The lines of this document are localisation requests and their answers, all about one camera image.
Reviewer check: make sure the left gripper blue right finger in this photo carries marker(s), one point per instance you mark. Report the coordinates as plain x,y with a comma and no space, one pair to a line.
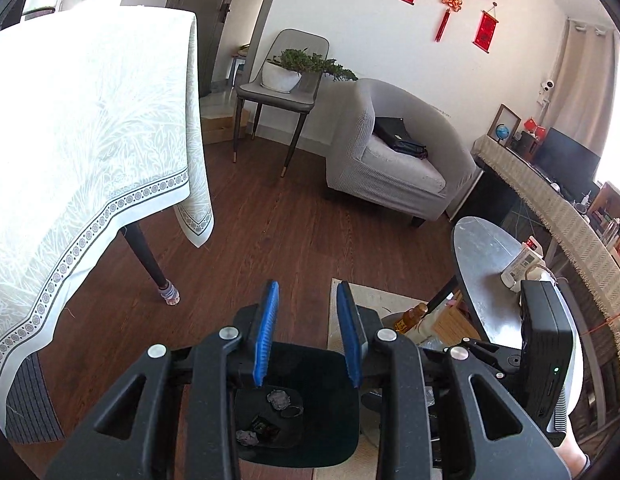
351,332

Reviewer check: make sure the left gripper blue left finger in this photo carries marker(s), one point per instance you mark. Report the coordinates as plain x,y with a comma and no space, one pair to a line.
262,330

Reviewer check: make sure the white printed card box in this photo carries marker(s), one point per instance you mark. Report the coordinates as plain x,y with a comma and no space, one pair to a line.
530,255

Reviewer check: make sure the black trash bin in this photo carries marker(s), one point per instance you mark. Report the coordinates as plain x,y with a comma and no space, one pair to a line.
305,415

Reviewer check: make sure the grey armchair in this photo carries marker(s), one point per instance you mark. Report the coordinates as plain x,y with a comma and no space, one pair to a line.
359,163

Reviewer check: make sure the beige fringed cabinet cloth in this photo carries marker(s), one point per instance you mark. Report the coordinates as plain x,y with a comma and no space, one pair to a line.
580,244

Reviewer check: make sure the cardboard box on floor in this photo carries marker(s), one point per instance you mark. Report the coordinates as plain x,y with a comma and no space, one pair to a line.
217,124

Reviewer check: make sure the black handbag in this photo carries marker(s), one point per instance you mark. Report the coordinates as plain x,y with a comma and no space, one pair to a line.
393,133

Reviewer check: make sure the black monitor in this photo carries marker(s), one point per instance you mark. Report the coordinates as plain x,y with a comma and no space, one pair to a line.
567,163

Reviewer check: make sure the small blue globe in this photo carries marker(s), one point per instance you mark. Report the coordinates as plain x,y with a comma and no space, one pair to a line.
502,133

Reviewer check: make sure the potted green plant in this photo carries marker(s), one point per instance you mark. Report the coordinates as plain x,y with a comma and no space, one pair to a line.
300,67

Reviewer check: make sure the framed picture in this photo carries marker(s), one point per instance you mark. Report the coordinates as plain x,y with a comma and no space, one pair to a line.
504,124

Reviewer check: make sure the grey dining chair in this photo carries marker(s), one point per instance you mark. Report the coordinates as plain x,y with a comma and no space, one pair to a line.
300,100

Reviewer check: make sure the patterned white tablecloth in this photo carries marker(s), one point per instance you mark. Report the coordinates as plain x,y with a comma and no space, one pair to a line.
99,128

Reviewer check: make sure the beige curtain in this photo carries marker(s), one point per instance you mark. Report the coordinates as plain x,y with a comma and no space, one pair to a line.
581,102

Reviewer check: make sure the black camera box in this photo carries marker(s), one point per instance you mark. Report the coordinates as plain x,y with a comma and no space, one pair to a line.
547,347

